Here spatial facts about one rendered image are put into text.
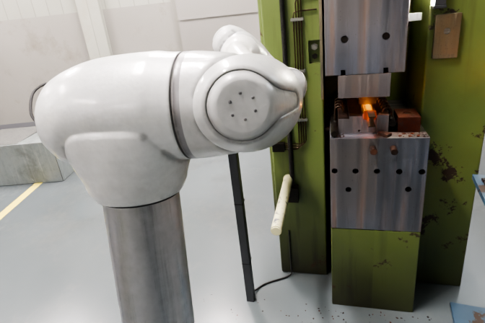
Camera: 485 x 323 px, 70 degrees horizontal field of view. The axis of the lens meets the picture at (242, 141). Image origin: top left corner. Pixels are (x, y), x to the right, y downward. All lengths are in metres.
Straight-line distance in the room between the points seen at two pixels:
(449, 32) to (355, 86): 0.41
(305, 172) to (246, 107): 1.48
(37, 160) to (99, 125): 3.60
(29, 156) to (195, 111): 3.71
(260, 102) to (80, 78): 0.21
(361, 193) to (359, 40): 0.64
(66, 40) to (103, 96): 5.32
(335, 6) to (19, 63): 5.24
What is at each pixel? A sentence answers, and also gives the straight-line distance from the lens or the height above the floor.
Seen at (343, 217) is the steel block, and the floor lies 0.53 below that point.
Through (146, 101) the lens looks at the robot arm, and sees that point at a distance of 0.38.
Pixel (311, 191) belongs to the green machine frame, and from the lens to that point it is 1.84.
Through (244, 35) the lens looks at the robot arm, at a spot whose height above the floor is 1.40.
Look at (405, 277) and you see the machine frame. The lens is 1.90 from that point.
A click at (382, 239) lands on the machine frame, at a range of 1.76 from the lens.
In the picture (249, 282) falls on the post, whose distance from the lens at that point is 1.95.
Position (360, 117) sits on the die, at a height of 0.98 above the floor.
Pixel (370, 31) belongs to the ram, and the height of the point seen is 1.33.
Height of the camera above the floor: 1.47
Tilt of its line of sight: 21 degrees down
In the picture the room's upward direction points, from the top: 6 degrees counter-clockwise
